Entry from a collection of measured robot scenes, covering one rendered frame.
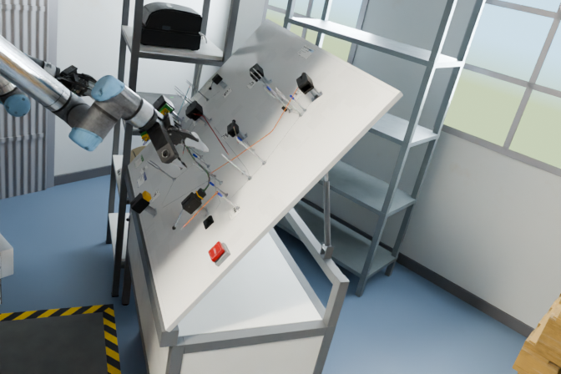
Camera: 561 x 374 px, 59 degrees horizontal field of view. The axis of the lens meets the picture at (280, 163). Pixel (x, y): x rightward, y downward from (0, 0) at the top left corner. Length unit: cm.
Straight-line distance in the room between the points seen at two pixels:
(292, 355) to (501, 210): 209
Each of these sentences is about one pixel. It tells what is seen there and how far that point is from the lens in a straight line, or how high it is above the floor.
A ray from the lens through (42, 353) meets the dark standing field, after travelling 283.
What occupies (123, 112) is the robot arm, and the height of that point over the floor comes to 154.
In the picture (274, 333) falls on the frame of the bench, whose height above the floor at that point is 80.
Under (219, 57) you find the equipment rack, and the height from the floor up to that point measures 146.
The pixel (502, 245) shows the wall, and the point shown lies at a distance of 367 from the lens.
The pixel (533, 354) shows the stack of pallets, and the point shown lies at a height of 63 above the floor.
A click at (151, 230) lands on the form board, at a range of 203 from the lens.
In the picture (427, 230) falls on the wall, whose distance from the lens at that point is 384.
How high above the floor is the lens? 199
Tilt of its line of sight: 22 degrees down
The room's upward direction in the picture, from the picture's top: 12 degrees clockwise
